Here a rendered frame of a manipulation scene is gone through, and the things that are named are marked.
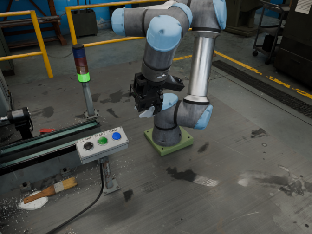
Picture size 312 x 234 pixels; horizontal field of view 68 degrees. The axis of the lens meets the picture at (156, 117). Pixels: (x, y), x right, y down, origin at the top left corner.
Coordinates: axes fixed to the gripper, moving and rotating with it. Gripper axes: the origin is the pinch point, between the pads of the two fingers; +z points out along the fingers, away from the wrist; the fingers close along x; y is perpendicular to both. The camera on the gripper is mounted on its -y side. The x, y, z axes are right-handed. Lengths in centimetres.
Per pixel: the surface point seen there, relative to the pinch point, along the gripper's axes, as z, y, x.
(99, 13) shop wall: 265, -146, -466
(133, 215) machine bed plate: 27.3, 14.1, 23.5
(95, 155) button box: 9.3, 20.8, 3.5
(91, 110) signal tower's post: 49, 8, -43
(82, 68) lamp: 24, 9, -52
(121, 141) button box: 8.1, 11.1, 2.4
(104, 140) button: 7.3, 16.6, 0.5
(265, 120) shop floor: 131, -188, -21
